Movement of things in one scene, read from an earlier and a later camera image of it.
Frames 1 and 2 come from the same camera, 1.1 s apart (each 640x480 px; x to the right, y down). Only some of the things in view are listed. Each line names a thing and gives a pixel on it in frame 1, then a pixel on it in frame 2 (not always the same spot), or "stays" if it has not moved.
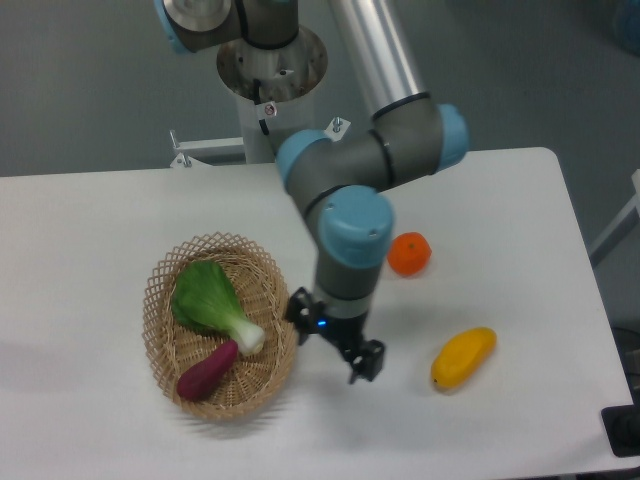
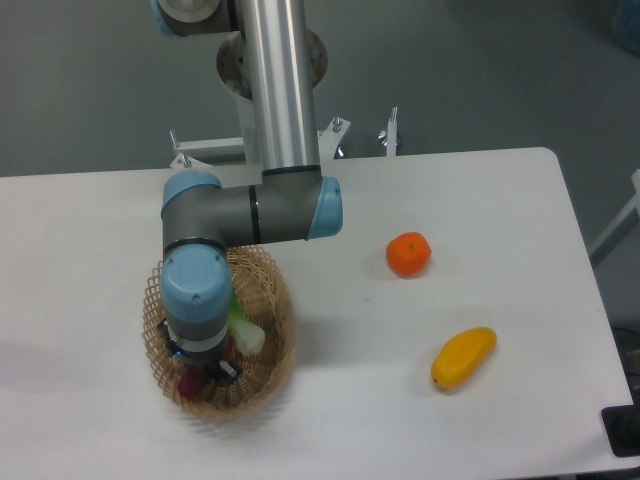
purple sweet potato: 202,377 stays
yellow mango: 462,355 stays
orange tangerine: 409,253 stays
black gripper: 346,332 to 206,358
